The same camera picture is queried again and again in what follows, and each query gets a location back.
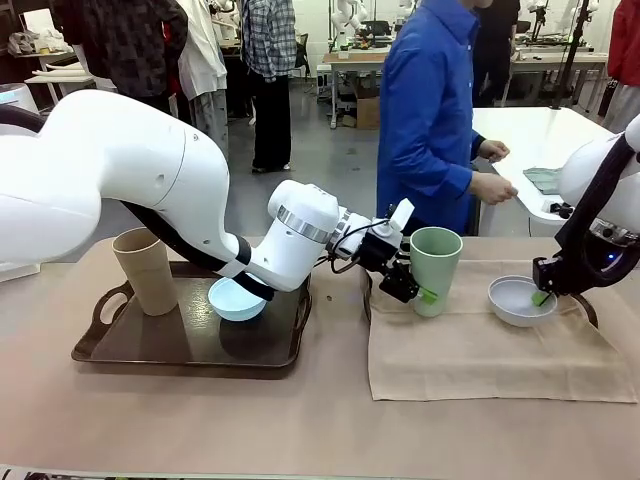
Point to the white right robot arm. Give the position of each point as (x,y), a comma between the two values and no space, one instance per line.
(585,170)

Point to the person's right hand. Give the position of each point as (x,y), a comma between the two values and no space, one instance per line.
(492,189)

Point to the pale green tall cup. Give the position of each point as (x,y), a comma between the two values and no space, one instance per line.
(437,260)

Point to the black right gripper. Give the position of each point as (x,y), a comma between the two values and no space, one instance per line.
(543,274)

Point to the black tripod stand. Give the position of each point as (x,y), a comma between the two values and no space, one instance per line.
(570,55)

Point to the person in black clothes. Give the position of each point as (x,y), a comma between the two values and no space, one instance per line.
(495,45)

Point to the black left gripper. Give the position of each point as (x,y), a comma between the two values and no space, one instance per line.
(380,252)

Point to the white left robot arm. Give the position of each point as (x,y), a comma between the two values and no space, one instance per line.
(125,150)

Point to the light blue bowl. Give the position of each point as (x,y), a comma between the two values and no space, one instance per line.
(235,305)

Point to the person in red jacket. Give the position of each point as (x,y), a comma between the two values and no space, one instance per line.
(622,45)

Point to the white rack table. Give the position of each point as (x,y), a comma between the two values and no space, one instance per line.
(57,77)

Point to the white bowl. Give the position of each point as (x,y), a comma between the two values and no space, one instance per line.
(520,312)

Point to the white power strip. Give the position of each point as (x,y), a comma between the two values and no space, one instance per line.
(557,209)

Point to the beige cloth mat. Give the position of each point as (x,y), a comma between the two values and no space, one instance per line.
(475,355)

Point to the person's left hand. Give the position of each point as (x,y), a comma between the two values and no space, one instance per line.
(494,150)

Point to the person in plaid shirt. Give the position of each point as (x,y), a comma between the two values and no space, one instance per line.
(270,90)

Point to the white air purifier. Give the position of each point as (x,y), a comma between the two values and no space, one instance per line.
(15,100)

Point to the black office chair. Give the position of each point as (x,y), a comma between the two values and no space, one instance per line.
(302,55)

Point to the person in blue shirt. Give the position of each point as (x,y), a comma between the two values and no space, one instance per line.
(425,110)

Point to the dark brown plastic tray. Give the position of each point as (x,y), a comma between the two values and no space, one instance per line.
(366,300)
(150,345)

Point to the cardboard box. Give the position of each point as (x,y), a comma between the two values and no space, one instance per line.
(369,114)

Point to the person in black patterned jacket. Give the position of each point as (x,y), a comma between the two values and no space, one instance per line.
(125,45)

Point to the person in white coat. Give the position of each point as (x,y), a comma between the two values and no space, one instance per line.
(205,55)

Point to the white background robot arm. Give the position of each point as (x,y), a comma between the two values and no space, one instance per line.
(347,15)

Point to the wooden workbench table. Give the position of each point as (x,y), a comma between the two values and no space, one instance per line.
(350,59)
(550,59)

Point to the person's right forearm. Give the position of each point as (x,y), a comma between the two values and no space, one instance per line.
(445,182)

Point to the brown tall cup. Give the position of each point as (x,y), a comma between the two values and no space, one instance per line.
(147,270)

